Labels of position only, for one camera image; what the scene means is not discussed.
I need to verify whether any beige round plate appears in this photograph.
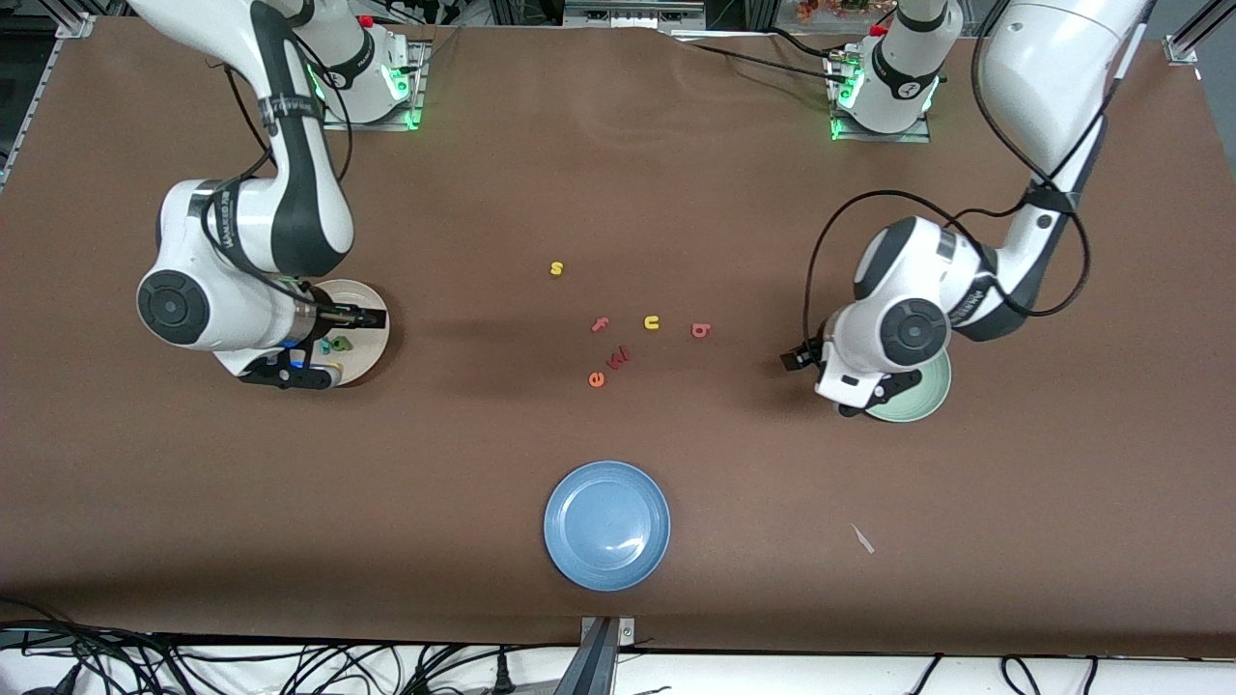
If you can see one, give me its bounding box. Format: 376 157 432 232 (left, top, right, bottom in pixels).
290 279 391 389

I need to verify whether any pale green round plate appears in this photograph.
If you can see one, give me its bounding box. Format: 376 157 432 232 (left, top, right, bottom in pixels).
864 347 953 424

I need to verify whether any blue round plate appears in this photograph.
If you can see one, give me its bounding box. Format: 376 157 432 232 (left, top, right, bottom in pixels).
544 460 672 592

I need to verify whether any brown table cover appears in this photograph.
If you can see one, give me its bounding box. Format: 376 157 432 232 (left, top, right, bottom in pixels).
0 17 1236 657

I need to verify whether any grey box behind table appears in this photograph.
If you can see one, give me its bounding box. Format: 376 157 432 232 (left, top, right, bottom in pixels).
562 0 708 30

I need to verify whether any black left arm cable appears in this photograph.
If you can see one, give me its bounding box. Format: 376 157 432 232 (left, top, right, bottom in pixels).
803 0 1155 363

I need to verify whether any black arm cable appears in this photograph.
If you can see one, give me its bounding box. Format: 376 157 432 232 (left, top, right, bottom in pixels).
198 53 353 320
803 0 1155 363

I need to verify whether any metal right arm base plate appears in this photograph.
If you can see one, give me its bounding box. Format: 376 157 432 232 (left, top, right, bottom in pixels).
321 39 426 131

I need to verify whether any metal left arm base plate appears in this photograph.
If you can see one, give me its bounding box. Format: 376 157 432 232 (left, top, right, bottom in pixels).
826 43 933 144

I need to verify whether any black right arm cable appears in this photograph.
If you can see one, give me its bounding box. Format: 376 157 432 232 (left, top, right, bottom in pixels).
198 53 353 320

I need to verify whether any black cable to base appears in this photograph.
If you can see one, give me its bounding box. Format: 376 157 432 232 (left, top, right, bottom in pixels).
671 29 841 83

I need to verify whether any grey metal camera post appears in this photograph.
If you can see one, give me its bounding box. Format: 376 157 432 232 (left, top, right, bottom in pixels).
555 616 638 695

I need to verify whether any short aluminium frame corner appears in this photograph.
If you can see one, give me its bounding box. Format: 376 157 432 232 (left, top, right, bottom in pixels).
1164 0 1236 67

